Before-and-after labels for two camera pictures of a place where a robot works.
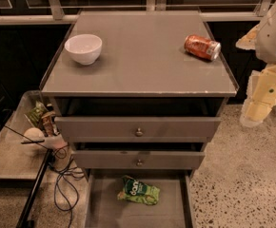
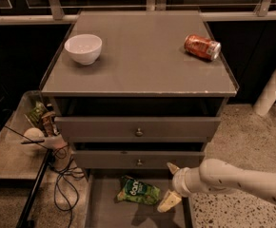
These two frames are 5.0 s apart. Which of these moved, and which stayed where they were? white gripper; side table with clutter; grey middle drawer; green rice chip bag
Moved: white gripper
Stayed: grey middle drawer; green rice chip bag; side table with clutter
